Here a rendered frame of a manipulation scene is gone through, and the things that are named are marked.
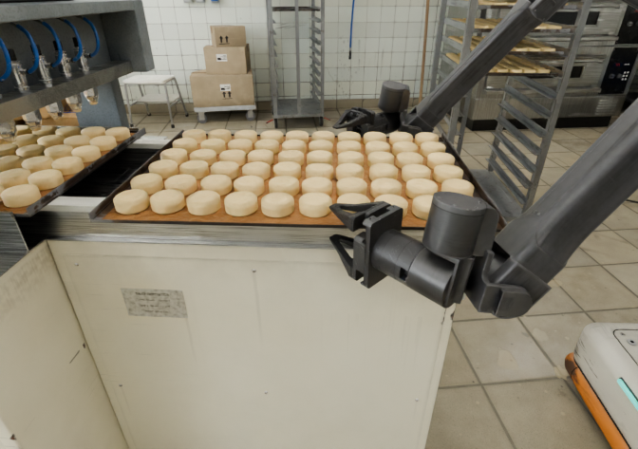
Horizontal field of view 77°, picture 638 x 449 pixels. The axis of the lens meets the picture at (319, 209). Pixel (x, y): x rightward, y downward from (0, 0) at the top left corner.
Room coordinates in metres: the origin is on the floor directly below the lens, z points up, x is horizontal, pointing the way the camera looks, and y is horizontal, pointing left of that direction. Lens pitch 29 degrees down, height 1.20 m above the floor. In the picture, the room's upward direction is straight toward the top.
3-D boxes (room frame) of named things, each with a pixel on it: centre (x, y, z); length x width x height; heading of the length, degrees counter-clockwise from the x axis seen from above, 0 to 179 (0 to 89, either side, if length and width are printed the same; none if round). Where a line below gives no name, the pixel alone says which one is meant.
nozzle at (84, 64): (0.88, 0.48, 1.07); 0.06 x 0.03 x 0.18; 87
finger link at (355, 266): (0.47, -0.05, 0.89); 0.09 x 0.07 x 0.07; 43
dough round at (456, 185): (0.59, -0.23, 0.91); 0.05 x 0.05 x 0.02
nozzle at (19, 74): (0.69, 0.49, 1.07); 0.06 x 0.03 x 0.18; 87
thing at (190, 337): (0.70, 0.10, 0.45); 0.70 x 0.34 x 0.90; 87
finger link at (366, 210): (0.47, -0.05, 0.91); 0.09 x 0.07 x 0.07; 43
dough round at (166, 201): (0.54, 0.23, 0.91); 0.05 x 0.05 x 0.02
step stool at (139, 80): (4.06, 1.64, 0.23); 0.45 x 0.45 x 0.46; 87
